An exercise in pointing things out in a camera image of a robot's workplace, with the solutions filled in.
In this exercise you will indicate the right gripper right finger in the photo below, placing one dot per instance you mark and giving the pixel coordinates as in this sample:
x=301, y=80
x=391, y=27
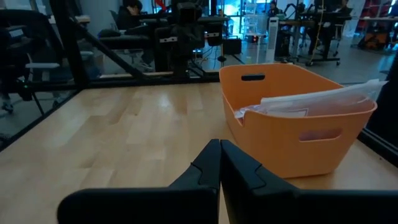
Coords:
x=242, y=179

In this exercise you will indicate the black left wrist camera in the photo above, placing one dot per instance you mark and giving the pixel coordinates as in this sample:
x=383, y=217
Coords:
x=187, y=14

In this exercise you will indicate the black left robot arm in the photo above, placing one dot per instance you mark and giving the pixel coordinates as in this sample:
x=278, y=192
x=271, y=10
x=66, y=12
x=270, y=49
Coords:
x=183, y=62

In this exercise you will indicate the white tower fan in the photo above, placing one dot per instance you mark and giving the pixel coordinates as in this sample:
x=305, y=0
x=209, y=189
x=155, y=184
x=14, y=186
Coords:
x=273, y=40

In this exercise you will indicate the black standing desk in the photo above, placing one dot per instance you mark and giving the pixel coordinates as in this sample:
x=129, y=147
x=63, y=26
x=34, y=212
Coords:
x=311, y=23

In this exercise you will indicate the clear plastic zip bag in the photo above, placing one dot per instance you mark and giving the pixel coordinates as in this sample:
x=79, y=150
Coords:
x=326, y=95
x=280, y=111

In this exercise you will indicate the person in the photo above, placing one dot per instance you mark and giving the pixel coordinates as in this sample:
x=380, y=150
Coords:
x=273, y=7
x=129, y=18

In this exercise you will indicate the orange plastic bin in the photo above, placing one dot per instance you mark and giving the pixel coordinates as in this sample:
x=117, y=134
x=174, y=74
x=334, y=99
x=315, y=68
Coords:
x=264, y=149

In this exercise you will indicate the black office chair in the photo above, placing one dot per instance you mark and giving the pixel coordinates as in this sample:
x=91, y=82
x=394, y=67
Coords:
x=18, y=31

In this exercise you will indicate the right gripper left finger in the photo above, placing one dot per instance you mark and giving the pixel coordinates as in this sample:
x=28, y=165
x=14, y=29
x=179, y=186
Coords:
x=206, y=174

